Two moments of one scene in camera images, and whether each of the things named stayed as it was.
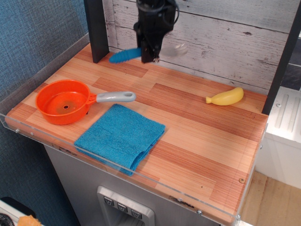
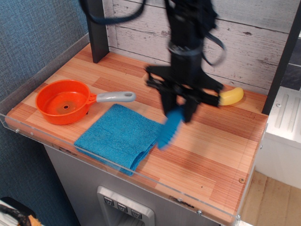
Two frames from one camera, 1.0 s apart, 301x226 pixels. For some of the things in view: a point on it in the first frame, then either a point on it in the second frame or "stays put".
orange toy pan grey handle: x=66 y=101 stays put
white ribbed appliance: x=280 y=156 stays put
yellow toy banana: x=227 y=98 stays put
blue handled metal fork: x=172 y=51 → x=169 y=126
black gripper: x=155 y=18 → x=185 y=80
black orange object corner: x=14 y=213 stays put
